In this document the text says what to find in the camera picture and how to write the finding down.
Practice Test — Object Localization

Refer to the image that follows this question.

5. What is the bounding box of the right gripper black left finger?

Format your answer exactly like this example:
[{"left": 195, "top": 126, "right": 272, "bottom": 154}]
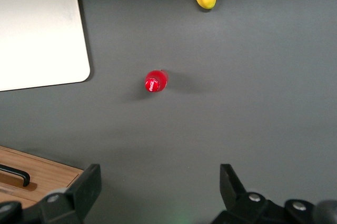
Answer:
[{"left": 23, "top": 164, "right": 102, "bottom": 224}]

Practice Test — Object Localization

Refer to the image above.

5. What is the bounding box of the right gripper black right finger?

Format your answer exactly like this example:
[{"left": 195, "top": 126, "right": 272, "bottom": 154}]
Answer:
[{"left": 210, "top": 164, "right": 285, "bottom": 224}]

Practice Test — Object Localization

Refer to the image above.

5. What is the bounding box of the wooden drawer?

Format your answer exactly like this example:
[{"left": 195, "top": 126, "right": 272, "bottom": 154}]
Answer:
[
  {"left": 0, "top": 188, "right": 42, "bottom": 209},
  {"left": 0, "top": 151, "right": 81, "bottom": 196}
]

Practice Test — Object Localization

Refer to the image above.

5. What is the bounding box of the wooden drawer cabinet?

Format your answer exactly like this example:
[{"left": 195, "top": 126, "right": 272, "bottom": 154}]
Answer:
[{"left": 0, "top": 145, "right": 85, "bottom": 209}]

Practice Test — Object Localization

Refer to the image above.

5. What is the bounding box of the small Coca-Cola bottle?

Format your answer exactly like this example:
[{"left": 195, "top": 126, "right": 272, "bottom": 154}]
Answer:
[{"left": 144, "top": 69, "right": 169, "bottom": 93}]

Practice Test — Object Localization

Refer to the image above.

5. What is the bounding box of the cream plastic tray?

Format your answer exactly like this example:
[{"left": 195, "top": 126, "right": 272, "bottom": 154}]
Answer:
[{"left": 0, "top": 0, "right": 91, "bottom": 93}]

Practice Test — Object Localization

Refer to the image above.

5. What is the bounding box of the black metal drawer handle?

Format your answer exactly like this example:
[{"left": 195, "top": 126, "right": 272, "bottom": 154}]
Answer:
[{"left": 0, "top": 164, "right": 31, "bottom": 187}]

